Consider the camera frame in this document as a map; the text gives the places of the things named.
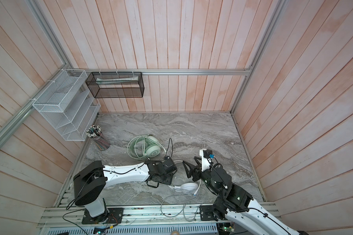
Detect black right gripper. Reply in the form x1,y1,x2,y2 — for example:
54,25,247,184
185,156,224,196

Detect white headphones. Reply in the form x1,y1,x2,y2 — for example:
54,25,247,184
167,160,201,194

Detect mint green headphones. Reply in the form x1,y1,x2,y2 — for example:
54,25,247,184
126,135,165,161

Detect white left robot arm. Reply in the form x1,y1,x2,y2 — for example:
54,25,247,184
73,157,177,223

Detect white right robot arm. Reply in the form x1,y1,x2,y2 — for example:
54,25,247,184
182,157,307,235

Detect clear cup of pencils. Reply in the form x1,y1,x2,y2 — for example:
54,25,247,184
86,125,110,151

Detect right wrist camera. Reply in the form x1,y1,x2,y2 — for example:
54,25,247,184
199,149,214,172

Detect black wire mesh basket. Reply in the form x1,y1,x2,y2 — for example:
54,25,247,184
85,71,145,99

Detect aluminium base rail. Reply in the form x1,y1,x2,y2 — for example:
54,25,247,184
35,202,286,235

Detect aluminium wall rail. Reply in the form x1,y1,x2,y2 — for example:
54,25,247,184
0,65,71,149
83,69,251,75

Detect white wire mesh shelf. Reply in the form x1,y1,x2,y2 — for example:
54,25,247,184
33,69,101,142

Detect aluminium left wall rail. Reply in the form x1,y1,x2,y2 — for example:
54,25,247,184
0,65,71,149

